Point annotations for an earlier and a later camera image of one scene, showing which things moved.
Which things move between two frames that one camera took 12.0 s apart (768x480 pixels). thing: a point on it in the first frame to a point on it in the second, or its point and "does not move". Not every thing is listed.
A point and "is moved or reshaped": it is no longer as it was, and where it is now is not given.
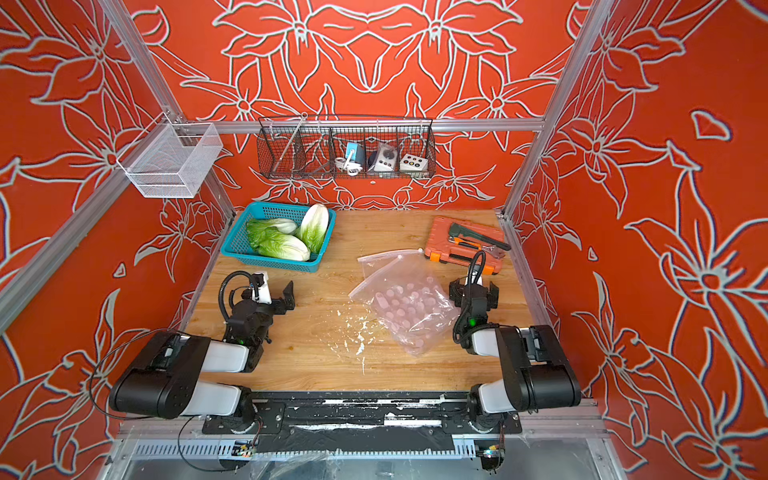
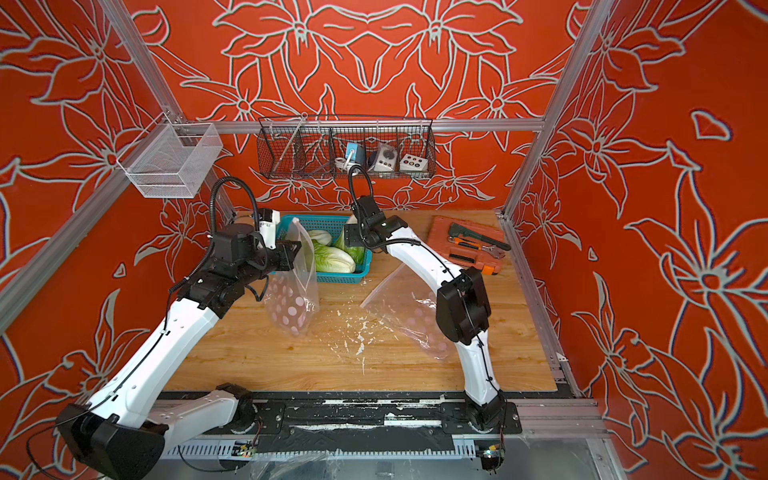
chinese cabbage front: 276,243 is moved or reshaped
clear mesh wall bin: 170,160 does not move
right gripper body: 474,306 to 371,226
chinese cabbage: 259,227 is moved or reshaped
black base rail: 361,422 does not move
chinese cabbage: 313,227 is moved or reshaped
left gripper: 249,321 to 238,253
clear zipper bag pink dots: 415,307 to 292,294
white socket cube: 413,163 does not move
